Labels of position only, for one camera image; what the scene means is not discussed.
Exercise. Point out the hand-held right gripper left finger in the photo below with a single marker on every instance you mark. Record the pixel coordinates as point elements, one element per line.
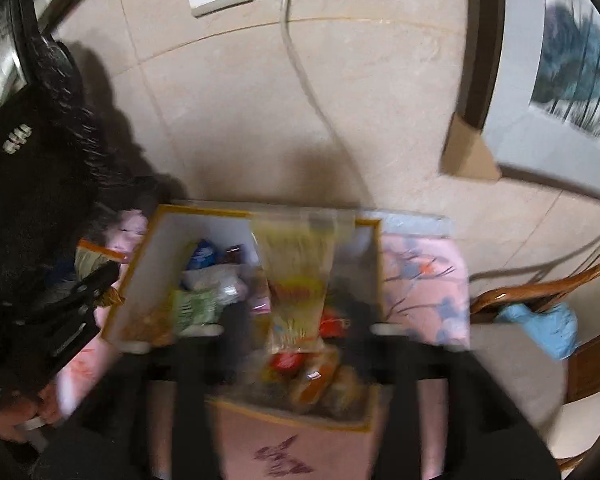
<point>235,340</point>

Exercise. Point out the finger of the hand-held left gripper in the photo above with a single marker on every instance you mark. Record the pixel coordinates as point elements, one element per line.
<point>67,340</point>
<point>97,282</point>

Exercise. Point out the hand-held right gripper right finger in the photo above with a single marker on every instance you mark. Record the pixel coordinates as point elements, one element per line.
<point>360,350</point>

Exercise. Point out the yellow orange snack packet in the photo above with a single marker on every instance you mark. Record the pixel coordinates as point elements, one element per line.
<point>92,257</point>

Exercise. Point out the yellow cardboard box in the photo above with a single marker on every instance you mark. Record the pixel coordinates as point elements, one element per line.
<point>165,240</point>

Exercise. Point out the clear yellow print packet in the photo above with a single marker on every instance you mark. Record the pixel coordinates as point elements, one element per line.
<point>300,270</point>

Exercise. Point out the person's left hand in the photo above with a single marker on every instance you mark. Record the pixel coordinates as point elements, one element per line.
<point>15,420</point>

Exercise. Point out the pink snack packet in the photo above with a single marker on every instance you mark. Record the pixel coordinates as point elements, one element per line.
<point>261,305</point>

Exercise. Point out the green snack packet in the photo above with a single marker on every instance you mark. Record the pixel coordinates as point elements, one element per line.
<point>195,310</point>

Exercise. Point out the small red snack packet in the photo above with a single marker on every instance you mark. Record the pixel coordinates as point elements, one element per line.
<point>286,363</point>

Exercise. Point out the brown snack packet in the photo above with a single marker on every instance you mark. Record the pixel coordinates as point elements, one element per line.
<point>150,327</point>

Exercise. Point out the pink floral tablecloth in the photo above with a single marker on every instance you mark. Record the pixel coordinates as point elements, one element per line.
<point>420,280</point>

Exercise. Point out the black speckled object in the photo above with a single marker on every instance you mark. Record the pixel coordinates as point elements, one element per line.
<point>65,85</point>

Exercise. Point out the grey seat cushion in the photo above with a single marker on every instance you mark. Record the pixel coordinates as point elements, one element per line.
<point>510,370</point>

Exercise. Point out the wooden chair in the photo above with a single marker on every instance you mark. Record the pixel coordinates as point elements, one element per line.
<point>505,296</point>

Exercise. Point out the silver metal object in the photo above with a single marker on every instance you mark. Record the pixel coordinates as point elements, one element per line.
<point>0,60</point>

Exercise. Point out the blue cloth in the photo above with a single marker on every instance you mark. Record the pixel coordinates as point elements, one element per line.
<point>550,327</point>

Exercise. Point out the cardboard piece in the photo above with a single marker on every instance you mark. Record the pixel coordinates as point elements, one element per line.
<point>467,155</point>

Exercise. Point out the framed painting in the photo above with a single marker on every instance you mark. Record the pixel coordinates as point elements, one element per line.
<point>570,60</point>

